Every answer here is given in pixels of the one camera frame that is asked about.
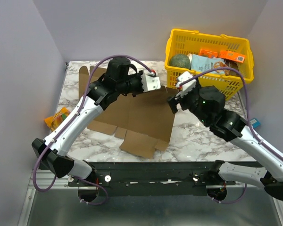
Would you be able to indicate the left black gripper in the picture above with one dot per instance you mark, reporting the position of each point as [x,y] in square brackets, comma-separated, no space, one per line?
[138,76]

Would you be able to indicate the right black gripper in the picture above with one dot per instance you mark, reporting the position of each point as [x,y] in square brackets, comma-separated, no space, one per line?
[173,103]

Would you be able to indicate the brown cardboard box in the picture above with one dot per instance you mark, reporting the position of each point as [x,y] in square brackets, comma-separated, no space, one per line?
[144,122]

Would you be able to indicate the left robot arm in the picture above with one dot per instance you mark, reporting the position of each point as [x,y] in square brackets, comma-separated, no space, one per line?
[111,77]

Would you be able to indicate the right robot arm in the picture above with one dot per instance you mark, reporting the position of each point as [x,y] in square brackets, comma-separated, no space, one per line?
[208,105]

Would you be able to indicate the orange snack box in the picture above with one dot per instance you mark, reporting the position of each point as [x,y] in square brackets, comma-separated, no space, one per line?
[208,53]

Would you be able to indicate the light blue chips bag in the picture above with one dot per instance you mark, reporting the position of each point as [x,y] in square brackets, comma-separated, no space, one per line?
[201,64]

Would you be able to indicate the green round melon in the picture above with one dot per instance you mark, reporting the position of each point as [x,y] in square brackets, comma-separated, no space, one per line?
[180,60]

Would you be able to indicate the yellow plastic basket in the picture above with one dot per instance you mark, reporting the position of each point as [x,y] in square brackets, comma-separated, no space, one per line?
[195,52]

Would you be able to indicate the orange juice carton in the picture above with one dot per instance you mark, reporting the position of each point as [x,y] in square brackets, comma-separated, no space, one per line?
[232,56]

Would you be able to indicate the blue small packet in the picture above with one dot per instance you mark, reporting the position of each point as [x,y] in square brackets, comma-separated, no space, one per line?
[255,123]

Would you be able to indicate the orange candy bag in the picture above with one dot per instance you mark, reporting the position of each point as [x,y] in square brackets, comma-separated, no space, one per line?
[54,121]

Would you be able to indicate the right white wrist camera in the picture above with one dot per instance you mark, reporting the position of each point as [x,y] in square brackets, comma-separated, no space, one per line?
[185,84]

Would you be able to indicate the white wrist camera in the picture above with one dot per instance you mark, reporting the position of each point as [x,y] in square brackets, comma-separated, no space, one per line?
[150,81]
[185,84]

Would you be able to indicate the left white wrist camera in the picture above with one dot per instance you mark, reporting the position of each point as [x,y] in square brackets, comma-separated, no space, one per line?
[150,81]

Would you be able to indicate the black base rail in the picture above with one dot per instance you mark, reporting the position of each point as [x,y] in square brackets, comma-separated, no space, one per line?
[156,178]

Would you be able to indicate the aluminium frame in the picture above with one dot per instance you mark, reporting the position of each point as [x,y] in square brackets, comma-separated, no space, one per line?
[60,206]

